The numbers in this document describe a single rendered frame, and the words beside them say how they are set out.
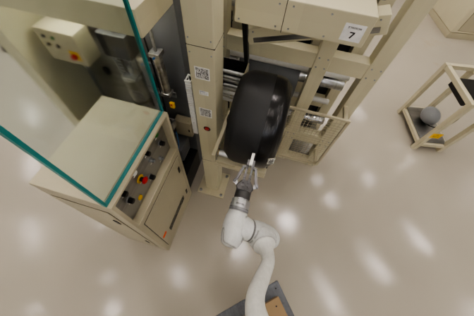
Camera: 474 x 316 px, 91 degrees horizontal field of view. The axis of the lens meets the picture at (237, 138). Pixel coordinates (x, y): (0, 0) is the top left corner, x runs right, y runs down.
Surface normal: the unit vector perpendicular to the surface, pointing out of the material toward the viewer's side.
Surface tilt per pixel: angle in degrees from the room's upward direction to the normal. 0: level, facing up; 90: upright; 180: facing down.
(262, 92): 9
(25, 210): 0
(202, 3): 90
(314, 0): 0
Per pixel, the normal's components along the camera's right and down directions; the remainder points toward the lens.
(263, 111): -0.08, -0.08
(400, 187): 0.06, -0.55
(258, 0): -0.26, 0.80
